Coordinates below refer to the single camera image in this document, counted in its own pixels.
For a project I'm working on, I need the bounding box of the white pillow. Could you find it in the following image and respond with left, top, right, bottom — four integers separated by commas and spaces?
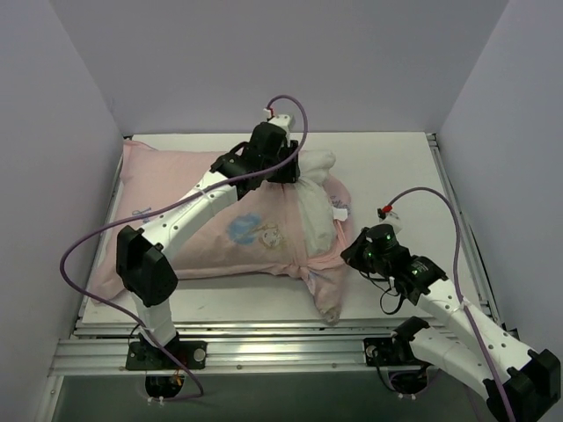
295, 149, 351, 257

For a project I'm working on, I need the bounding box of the pink purple Elsa pillowcase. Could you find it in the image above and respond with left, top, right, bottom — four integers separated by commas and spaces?
115, 141, 353, 324

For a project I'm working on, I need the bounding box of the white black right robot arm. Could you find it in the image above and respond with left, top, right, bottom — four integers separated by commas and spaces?
341, 224, 561, 421

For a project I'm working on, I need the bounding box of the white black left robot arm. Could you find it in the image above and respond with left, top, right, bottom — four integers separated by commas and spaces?
115, 114, 300, 368

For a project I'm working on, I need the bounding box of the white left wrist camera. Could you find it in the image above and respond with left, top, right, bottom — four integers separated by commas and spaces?
263, 107, 295, 132

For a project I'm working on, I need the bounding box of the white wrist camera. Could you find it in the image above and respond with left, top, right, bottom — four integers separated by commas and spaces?
377, 205, 403, 234
263, 107, 295, 132

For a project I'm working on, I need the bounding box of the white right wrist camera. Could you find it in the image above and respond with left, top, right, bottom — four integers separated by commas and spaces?
377, 205, 403, 234

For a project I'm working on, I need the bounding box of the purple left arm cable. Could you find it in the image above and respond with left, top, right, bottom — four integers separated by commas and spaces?
59, 94, 309, 404

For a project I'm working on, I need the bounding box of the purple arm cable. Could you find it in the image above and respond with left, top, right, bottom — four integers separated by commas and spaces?
59, 94, 309, 404
382, 186, 518, 422

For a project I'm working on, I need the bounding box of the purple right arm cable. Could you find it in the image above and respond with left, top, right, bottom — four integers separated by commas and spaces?
382, 186, 518, 422

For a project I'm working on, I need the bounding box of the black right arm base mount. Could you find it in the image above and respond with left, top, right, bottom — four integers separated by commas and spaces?
362, 337, 416, 367

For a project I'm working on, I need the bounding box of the aluminium right side rail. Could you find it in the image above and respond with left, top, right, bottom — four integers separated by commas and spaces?
426, 133, 506, 328

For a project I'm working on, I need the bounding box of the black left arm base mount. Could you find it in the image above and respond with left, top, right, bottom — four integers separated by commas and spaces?
125, 338, 207, 371

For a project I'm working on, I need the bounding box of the aluminium table edge rail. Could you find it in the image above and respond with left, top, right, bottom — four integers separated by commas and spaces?
66, 157, 122, 329

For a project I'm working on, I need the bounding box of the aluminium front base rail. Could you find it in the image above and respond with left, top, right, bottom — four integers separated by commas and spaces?
48, 327, 391, 379

